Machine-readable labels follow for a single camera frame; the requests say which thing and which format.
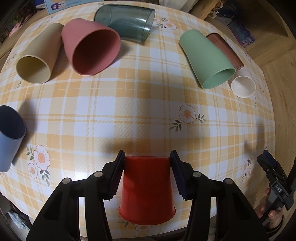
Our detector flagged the pink plastic cup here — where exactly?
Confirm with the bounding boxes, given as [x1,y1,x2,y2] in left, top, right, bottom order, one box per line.
[61,18,121,75]

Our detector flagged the person's right hand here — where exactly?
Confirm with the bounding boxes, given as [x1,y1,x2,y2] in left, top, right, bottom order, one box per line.
[254,188,283,228]

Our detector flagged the yellow plaid tablecloth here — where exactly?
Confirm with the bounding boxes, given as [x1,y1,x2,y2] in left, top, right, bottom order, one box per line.
[0,0,277,238]

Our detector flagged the beige plastic cup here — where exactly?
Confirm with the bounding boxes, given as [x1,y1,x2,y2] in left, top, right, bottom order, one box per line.
[16,23,64,84]

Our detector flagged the grey translucent cup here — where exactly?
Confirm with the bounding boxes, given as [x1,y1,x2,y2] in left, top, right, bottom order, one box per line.
[94,4,156,44]

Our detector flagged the brown translucent cup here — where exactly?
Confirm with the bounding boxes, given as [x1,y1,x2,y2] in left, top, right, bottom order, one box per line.
[206,33,244,71]

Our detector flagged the red plastic cup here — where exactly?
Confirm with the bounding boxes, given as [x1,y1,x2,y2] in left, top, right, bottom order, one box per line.
[118,156,176,225]

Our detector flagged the blue plastic cup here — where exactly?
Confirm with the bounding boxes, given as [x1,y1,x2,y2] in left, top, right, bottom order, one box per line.
[0,105,26,172]

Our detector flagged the purple book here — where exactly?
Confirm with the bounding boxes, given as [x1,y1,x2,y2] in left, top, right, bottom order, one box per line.
[227,21,255,48]

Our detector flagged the green plastic cup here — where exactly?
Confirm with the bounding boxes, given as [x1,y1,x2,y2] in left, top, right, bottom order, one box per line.
[179,29,236,89]

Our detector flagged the blue white product box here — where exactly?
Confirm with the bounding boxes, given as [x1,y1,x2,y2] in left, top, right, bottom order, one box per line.
[44,0,95,15]

